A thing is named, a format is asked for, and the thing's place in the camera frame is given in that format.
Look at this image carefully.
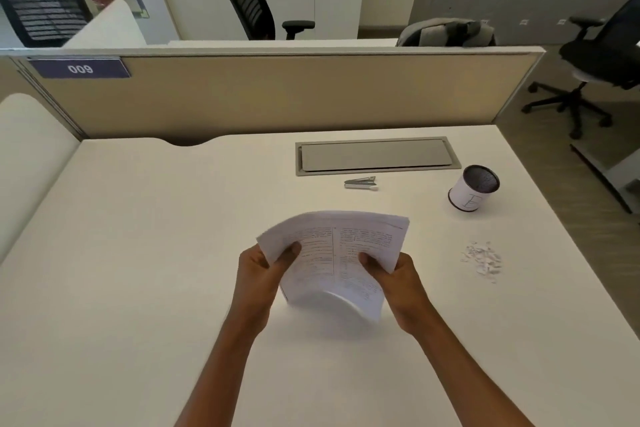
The person's right hand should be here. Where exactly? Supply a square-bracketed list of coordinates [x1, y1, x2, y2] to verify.
[357, 251, 436, 338]

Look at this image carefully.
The stack of printed papers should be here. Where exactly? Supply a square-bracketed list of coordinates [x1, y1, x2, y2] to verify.
[255, 210, 411, 325]

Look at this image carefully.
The black mesh pen holder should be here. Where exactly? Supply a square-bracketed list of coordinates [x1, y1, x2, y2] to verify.
[447, 165, 501, 214]

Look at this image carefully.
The beige desk partition panel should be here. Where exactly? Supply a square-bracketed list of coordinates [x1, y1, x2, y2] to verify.
[0, 45, 547, 142]

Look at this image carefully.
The beige side partition panel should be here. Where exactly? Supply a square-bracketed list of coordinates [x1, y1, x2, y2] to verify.
[0, 55, 89, 142]

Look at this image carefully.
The black mesh chair back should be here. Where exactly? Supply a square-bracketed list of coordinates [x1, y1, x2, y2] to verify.
[0, 0, 95, 49]

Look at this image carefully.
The black swivel office chair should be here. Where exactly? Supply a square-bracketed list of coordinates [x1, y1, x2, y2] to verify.
[521, 0, 640, 140]

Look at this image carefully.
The pile of white paper scraps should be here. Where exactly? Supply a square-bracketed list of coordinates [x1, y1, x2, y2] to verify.
[461, 240, 503, 284]

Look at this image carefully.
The grey bag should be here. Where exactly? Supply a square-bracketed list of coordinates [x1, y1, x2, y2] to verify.
[395, 17, 497, 48]

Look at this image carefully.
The grey desk cable tray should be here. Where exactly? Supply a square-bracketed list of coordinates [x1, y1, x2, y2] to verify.
[295, 136, 463, 178]

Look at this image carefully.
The blue number plate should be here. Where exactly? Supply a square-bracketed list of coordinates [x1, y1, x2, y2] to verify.
[27, 57, 132, 80]

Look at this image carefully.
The black slatted office chair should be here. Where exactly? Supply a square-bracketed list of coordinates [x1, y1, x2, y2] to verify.
[217, 0, 316, 41]

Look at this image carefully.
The person's left hand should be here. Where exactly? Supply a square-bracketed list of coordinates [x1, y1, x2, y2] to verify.
[232, 241, 303, 338]

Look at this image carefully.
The person's right forearm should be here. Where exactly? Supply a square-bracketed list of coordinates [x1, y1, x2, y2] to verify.
[407, 314, 536, 427]

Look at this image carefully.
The person's left forearm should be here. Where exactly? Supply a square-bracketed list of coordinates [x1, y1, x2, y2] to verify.
[173, 311, 273, 427]

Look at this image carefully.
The silver stapler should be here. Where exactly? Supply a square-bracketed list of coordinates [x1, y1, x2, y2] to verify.
[343, 175, 379, 191]

